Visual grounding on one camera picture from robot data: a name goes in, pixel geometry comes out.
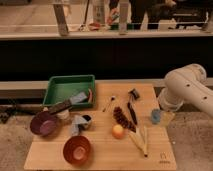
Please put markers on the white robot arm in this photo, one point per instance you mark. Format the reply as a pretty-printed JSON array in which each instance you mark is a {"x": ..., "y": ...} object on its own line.
[{"x": 186, "y": 84}]

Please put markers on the red bowl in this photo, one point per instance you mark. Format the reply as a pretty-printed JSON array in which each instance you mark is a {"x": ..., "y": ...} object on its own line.
[{"x": 76, "y": 150}]

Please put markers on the purple bowl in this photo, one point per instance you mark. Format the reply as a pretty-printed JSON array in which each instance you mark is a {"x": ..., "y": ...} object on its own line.
[{"x": 43, "y": 123}]

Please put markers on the red chili pepper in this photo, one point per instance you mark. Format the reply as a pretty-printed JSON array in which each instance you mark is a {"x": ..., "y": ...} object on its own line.
[{"x": 90, "y": 97}]

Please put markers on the small black clip object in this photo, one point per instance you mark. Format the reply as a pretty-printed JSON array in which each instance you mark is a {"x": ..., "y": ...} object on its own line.
[{"x": 134, "y": 94}]

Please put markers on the black brush tool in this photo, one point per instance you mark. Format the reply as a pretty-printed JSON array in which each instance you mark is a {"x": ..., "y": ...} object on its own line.
[{"x": 132, "y": 112}]

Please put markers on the dark red grape bunch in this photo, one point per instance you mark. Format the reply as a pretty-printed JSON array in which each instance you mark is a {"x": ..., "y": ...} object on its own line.
[{"x": 121, "y": 119}]

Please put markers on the small black round container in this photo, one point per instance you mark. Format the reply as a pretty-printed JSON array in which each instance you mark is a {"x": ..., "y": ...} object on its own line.
[{"x": 88, "y": 123}]

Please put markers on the orange fruit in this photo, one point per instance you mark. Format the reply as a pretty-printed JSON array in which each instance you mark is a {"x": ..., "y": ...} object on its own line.
[{"x": 118, "y": 131}]

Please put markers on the green plastic tray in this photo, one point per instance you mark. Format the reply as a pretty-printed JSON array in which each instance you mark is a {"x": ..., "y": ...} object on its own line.
[{"x": 61, "y": 88}]

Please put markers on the wooden cutting board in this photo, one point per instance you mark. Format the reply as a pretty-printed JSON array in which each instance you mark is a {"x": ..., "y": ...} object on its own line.
[{"x": 109, "y": 153}]

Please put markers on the small white cup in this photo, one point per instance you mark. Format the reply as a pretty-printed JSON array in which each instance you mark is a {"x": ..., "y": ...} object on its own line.
[{"x": 64, "y": 115}]

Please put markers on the blue cup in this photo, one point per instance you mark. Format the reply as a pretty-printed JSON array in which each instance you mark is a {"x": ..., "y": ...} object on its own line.
[{"x": 156, "y": 116}]

